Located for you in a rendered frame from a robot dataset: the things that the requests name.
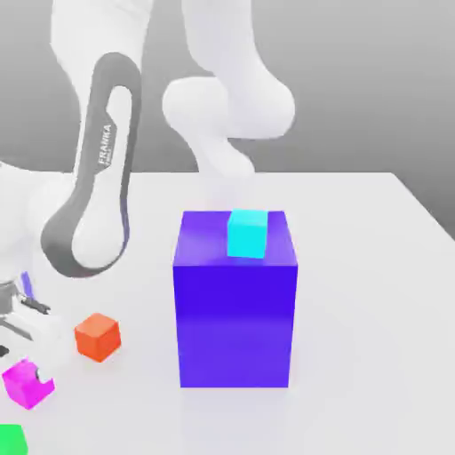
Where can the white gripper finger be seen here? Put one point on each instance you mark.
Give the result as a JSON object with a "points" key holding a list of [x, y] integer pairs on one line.
{"points": [[43, 376]]}

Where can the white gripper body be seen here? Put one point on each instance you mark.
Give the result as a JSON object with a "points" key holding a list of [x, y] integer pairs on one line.
{"points": [[39, 337]]}

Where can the small magenta cube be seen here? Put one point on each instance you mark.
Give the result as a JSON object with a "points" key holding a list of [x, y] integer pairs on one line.
{"points": [[23, 387]]}

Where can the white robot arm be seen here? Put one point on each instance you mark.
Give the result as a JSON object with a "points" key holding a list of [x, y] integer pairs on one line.
{"points": [[106, 32]]}

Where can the small orange cube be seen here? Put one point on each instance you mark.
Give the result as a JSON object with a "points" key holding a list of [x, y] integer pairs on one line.
{"points": [[96, 337]]}

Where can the small green cube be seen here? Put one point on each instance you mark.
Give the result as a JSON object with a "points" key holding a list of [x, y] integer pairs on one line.
{"points": [[12, 440]]}

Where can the small cyan cube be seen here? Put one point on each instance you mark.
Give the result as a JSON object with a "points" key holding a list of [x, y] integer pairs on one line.
{"points": [[247, 234]]}

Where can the large purple box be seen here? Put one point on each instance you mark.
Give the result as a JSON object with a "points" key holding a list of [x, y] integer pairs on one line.
{"points": [[234, 320]]}

